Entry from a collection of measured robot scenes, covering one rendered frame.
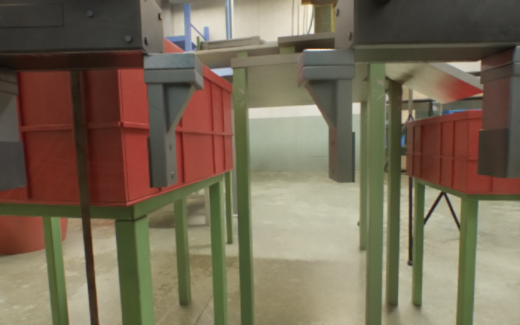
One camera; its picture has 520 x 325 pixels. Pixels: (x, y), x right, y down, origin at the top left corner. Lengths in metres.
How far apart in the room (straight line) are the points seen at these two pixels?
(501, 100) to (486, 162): 0.05
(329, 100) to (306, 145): 5.92
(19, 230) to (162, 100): 2.13
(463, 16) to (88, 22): 0.27
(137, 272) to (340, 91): 0.32
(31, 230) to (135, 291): 1.93
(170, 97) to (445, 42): 0.21
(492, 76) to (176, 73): 0.26
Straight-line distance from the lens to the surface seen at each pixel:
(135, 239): 0.37
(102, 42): 0.23
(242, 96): 0.82
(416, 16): 0.24
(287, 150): 6.15
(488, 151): 0.29
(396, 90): 1.16
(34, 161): 0.41
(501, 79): 0.29
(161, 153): 0.21
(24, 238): 2.32
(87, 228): 0.36
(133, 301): 0.41
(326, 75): 0.21
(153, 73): 0.22
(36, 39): 0.25
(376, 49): 0.23
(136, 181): 0.34
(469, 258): 0.96
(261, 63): 0.83
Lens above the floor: 0.69
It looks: 4 degrees down
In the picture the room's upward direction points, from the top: 1 degrees counter-clockwise
